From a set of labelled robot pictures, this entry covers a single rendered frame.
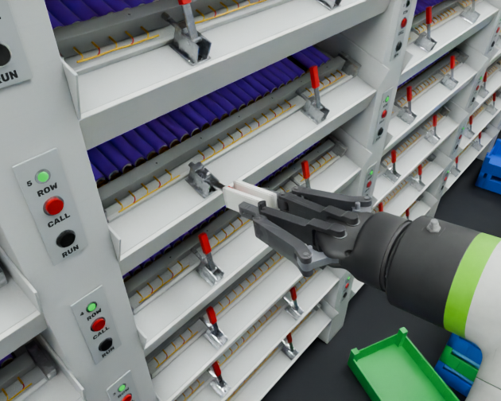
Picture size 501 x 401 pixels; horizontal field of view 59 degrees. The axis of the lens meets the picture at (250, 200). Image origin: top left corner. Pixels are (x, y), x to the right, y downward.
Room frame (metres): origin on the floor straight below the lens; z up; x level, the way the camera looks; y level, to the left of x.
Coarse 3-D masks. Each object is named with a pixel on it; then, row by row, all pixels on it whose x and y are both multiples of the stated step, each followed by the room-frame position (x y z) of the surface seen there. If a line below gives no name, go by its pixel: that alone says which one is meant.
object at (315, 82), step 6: (312, 66) 0.69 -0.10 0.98; (312, 72) 0.69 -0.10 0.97; (312, 78) 0.69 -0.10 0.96; (318, 78) 0.69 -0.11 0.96; (312, 84) 0.68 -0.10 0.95; (318, 84) 0.69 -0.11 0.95; (318, 90) 0.69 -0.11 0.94; (318, 96) 0.68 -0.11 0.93; (318, 102) 0.68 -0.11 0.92; (318, 108) 0.68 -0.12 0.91
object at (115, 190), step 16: (336, 64) 0.81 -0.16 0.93; (304, 80) 0.74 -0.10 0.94; (320, 80) 0.78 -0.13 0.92; (272, 96) 0.67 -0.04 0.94; (288, 96) 0.70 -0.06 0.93; (240, 112) 0.62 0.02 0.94; (256, 112) 0.63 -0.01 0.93; (208, 128) 0.57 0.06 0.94; (224, 128) 0.58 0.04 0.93; (240, 128) 0.61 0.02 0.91; (256, 128) 0.61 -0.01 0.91; (192, 144) 0.53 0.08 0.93; (208, 144) 0.55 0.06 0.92; (160, 160) 0.49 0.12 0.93; (176, 160) 0.50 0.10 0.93; (128, 176) 0.45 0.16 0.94; (144, 176) 0.46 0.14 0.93; (160, 176) 0.48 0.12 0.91; (112, 192) 0.42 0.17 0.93; (128, 192) 0.44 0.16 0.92
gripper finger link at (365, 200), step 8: (296, 192) 0.42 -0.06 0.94; (304, 192) 0.41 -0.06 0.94; (312, 192) 0.41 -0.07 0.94; (320, 192) 0.41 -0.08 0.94; (328, 192) 0.41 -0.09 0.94; (312, 200) 0.41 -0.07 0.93; (320, 200) 0.40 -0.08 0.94; (328, 200) 0.40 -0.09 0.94; (336, 200) 0.39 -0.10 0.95; (344, 200) 0.39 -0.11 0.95; (352, 200) 0.38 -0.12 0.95; (360, 200) 0.38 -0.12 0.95; (368, 200) 0.38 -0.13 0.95; (344, 208) 0.39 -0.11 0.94
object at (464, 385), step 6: (438, 360) 0.70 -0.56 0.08; (438, 366) 0.69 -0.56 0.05; (438, 372) 0.69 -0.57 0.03; (444, 372) 0.68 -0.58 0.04; (450, 372) 0.67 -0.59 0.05; (444, 378) 0.68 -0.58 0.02; (450, 378) 0.67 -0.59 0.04; (456, 378) 0.66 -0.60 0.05; (450, 384) 0.66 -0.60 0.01; (456, 384) 0.65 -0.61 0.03; (462, 384) 0.64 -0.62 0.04; (468, 384) 0.64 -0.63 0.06; (456, 390) 0.65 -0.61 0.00; (462, 390) 0.64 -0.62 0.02; (468, 390) 0.63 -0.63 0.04
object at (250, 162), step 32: (352, 64) 0.82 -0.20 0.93; (352, 96) 0.76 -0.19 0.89; (288, 128) 0.64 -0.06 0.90; (320, 128) 0.66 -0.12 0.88; (192, 160) 0.53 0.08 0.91; (224, 160) 0.54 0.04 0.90; (256, 160) 0.55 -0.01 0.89; (288, 160) 0.61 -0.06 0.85; (192, 192) 0.47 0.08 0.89; (128, 224) 0.40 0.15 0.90; (160, 224) 0.41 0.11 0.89; (192, 224) 0.45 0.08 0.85; (128, 256) 0.36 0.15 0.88
